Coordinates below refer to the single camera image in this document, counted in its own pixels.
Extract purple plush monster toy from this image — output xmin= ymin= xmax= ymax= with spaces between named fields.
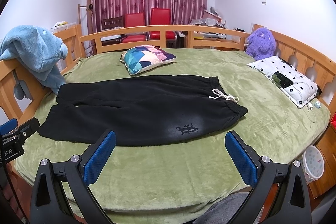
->
xmin=246 ymin=27 xmax=276 ymax=61

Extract left red chair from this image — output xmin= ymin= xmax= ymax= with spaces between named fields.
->
xmin=121 ymin=12 xmax=147 ymax=43

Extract wooden coat rack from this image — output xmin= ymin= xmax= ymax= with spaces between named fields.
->
xmin=77 ymin=0 xmax=96 ymax=57

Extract white black-flowered pillow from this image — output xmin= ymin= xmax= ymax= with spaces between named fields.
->
xmin=248 ymin=56 xmax=319 ymax=109

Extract dark wooden chair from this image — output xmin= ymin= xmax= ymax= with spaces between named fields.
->
xmin=102 ymin=16 xmax=124 ymax=30

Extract cluttered desk with papers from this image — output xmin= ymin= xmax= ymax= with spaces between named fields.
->
xmin=189 ymin=9 xmax=240 ymax=43

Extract black pants with white stripe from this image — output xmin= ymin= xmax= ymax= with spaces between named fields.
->
xmin=38 ymin=75 xmax=248 ymax=147

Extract green fleece bed blanket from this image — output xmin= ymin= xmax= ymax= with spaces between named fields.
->
xmin=14 ymin=49 xmax=330 ymax=223

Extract small light blue gadget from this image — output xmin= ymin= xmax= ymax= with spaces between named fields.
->
xmin=314 ymin=101 xmax=321 ymax=109

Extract wooden bed frame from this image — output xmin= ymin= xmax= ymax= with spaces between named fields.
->
xmin=0 ymin=23 xmax=336 ymax=204

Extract white patterned waste bin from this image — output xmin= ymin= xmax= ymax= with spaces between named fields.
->
xmin=302 ymin=145 xmax=325 ymax=184

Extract dark green cloth on pillow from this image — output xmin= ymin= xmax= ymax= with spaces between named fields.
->
xmin=272 ymin=72 xmax=293 ymax=89

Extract colourful geometric pillow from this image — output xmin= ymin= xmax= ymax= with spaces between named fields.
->
xmin=120 ymin=45 xmax=177 ymax=76

